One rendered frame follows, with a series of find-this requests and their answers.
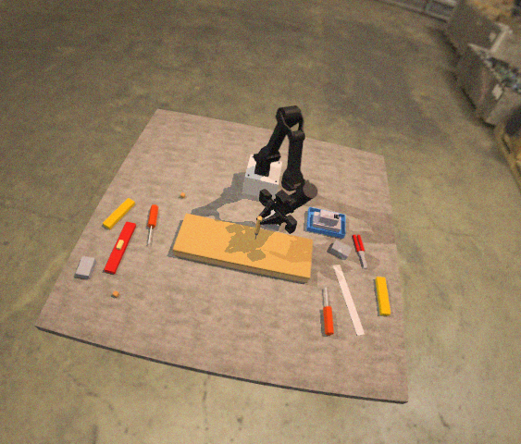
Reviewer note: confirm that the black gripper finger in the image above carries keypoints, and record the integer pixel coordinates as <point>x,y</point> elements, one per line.
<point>267,210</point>
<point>275,219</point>

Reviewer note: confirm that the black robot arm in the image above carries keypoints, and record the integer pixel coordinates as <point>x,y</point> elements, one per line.
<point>293,178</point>

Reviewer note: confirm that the orange-yellow rectangular bar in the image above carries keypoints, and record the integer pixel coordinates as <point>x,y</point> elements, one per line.
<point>112,220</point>
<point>383,301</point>

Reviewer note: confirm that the blue rectangular tray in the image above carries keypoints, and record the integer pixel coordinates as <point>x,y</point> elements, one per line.
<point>310,227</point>

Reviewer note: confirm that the red flat bar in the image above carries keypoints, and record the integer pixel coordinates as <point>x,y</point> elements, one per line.
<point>120,247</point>

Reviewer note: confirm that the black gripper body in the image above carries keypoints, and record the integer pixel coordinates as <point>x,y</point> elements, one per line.
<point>276,206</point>

